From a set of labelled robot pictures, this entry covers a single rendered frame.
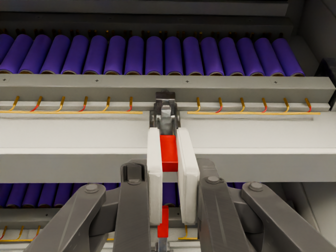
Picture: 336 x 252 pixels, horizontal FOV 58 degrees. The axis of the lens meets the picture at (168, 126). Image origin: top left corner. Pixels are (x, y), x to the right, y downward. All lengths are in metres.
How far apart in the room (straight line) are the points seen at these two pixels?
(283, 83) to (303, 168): 0.08
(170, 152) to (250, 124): 0.11
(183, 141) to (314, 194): 0.25
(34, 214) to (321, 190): 0.34
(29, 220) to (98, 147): 0.19
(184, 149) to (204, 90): 0.12
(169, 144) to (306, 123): 0.15
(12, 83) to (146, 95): 0.12
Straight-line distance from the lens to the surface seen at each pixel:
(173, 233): 0.41
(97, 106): 0.29
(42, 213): 0.42
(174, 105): 0.26
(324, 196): 0.39
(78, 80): 0.29
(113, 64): 0.31
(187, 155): 0.16
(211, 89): 0.28
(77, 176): 0.29
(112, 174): 0.28
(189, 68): 0.31
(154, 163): 0.15
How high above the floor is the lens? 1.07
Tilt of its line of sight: 29 degrees down
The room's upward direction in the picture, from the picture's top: 1 degrees clockwise
